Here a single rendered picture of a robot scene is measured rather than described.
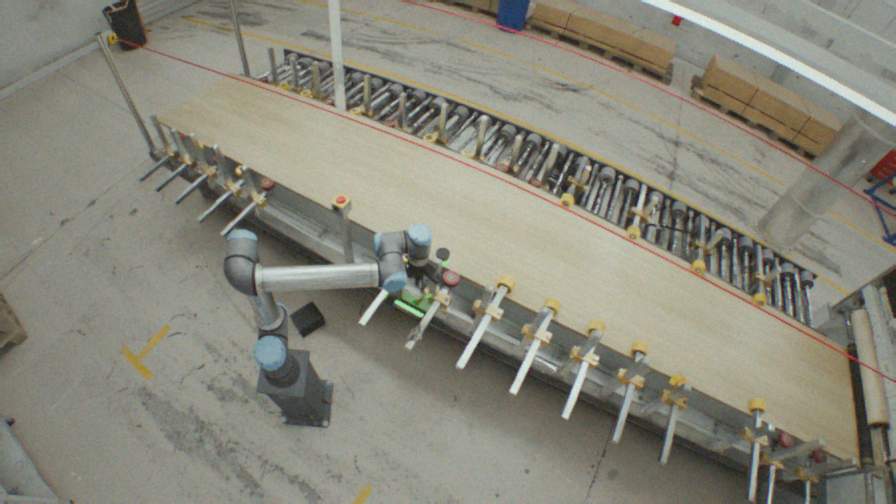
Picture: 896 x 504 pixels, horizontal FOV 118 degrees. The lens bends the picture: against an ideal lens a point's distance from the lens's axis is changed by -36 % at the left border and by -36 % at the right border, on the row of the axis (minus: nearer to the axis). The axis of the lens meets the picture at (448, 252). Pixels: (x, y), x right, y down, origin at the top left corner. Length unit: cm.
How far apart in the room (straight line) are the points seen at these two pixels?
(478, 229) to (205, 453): 219
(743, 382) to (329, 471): 241
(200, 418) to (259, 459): 50
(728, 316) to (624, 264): 73
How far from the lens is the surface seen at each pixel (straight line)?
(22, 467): 348
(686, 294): 249
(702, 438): 243
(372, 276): 142
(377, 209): 224
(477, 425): 265
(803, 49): 131
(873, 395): 300
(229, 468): 279
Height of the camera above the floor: 256
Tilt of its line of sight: 53 degrees down
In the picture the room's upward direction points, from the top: 9 degrees clockwise
